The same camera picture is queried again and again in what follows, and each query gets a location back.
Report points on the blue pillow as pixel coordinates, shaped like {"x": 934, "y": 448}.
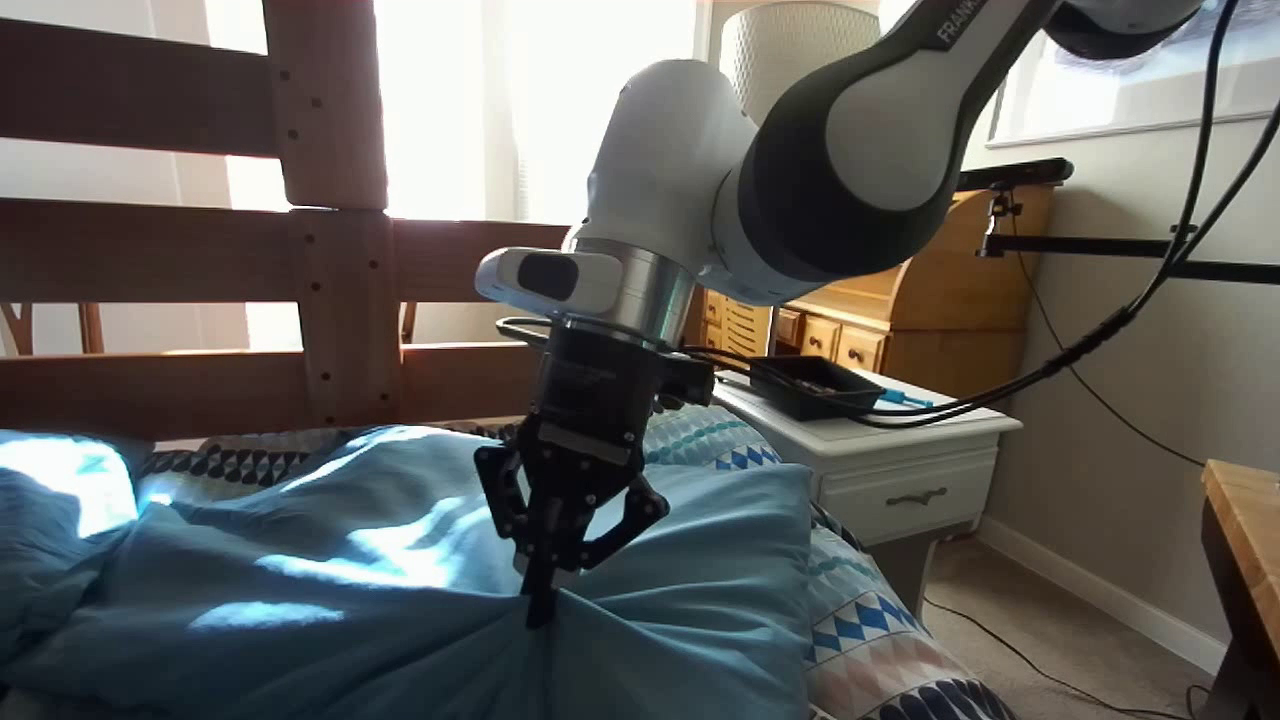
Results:
{"x": 54, "y": 535}

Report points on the white textured lamp shade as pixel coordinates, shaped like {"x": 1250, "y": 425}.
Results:
{"x": 786, "y": 52}

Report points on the light blue bed sheet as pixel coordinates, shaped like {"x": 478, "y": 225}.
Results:
{"x": 335, "y": 603}

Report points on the black camera stand bar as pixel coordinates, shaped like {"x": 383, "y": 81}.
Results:
{"x": 1106, "y": 249}

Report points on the wooden bunk bed frame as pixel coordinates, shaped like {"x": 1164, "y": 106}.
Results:
{"x": 343, "y": 265}

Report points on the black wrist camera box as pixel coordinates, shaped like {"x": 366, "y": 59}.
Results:
{"x": 681, "y": 382}

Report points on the framed wall picture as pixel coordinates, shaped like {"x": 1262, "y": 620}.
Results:
{"x": 1132, "y": 94}

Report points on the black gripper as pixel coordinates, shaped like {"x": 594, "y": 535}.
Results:
{"x": 594, "y": 400}

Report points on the white nightstand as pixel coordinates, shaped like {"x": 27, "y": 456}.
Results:
{"x": 906, "y": 495}

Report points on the black flat tray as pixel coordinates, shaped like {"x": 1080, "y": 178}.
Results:
{"x": 815, "y": 387}

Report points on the blue patterned bedspread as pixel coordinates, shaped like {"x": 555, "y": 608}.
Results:
{"x": 852, "y": 625}

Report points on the black stereo camera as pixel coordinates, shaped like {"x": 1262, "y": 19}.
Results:
{"x": 1013, "y": 172}

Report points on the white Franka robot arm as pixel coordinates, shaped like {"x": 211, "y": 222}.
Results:
{"x": 852, "y": 147}

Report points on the wooden side table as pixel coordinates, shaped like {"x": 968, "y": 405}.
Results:
{"x": 1246, "y": 562}

